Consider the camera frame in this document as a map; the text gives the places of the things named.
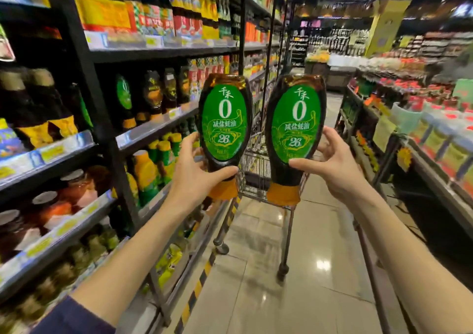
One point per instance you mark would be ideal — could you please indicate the person's left hand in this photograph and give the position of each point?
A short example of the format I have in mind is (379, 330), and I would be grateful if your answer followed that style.
(192, 182)

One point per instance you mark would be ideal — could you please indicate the person's right hand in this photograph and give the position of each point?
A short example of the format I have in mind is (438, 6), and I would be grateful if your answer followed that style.
(340, 171)

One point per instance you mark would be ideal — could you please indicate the person's left forearm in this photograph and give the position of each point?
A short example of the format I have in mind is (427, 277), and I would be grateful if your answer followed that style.
(129, 263)

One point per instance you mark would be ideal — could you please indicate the person's right forearm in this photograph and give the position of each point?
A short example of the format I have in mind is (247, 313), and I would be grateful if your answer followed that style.
(414, 267)

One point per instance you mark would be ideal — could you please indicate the red yellow squeeze bottle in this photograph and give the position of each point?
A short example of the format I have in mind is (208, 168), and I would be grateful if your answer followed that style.
(122, 15)
(104, 14)
(85, 12)

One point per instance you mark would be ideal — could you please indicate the pale yellow sign card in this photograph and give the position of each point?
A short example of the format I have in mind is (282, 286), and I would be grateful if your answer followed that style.
(384, 134)

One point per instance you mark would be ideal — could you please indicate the yellow hanging tag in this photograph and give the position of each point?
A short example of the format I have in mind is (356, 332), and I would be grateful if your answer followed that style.
(404, 159)

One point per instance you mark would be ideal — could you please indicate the pale green sign card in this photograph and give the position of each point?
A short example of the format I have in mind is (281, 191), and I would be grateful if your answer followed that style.
(404, 119)

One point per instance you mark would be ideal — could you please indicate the low black display shelving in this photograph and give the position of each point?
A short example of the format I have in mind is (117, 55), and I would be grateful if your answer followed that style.
(436, 182)

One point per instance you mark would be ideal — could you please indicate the row of dark squeeze bottles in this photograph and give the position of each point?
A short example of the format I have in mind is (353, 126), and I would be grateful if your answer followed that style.
(153, 93)

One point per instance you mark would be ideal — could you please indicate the row of red lid jars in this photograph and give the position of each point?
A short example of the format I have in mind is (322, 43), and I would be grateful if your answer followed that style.
(74, 189)

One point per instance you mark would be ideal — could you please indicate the distant store shelving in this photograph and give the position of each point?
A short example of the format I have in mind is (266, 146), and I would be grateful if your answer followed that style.
(332, 41)

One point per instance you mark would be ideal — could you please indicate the yellow white price tag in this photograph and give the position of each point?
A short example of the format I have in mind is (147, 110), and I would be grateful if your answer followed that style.
(95, 39)
(153, 41)

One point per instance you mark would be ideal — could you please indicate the yellow green store pillar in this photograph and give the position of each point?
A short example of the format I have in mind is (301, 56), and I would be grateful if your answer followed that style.
(386, 27)

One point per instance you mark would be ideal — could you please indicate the rows of assorted condiment bottles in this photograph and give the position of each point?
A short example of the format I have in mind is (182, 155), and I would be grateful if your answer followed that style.
(207, 12)

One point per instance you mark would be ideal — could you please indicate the row of dark glass bottles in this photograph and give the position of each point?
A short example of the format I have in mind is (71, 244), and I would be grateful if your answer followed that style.
(37, 97)

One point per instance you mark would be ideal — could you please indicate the dark blue left sleeve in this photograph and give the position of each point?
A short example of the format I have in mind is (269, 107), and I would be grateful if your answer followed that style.
(70, 320)

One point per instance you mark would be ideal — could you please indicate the green white hanging sign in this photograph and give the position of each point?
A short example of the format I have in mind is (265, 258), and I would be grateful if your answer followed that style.
(5, 47)

